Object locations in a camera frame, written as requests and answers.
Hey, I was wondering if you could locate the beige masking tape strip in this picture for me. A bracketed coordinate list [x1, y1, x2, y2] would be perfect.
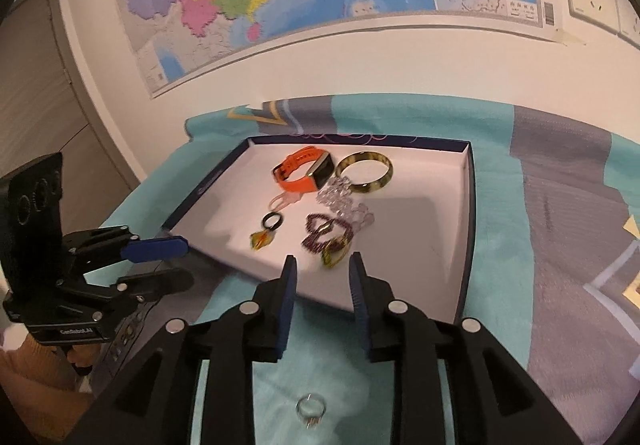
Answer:
[552, 27, 588, 46]

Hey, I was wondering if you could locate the clear crystal bead bracelet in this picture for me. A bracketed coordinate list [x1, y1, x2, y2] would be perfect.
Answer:
[317, 176, 376, 228]

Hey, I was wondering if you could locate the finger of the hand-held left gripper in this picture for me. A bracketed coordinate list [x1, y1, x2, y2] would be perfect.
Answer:
[59, 269, 195, 317]
[62, 225, 190, 274]

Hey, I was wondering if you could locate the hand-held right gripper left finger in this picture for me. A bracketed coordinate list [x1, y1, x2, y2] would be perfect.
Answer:
[62, 255, 298, 445]

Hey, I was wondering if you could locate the tortoiseshell bangle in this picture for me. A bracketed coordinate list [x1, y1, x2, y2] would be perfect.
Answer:
[335, 151, 394, 194]

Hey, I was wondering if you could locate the grey wooden door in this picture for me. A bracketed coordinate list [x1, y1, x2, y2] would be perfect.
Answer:
[0, 0, 144, 227]

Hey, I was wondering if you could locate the navy blue shallow box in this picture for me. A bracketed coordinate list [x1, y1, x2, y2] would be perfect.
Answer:
[161, 135, 476, 326]

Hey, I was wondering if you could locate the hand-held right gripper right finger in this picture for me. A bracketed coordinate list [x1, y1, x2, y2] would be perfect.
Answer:
[348, 251, 583, 445]

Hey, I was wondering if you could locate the silver ring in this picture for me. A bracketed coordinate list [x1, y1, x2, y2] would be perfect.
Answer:
[295, 394, 327, 427]

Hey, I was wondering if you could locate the orange strap watch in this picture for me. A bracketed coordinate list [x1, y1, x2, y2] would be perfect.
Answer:
[272, 146, 336, 193]

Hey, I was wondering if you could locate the purple bead bracelet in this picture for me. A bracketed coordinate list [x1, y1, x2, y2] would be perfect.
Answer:
[305, 212, 356, 255]

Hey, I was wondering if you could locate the person's left forearm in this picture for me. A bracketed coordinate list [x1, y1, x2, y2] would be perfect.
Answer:
[0, 332, 103, 426]

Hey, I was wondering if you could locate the amber brown ring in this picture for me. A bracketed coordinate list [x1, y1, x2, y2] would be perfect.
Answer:
[320, 240, 351, 271]

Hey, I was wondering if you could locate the pale pink ornament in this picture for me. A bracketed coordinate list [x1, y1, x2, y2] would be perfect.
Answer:
[270, 189, 306, 212]

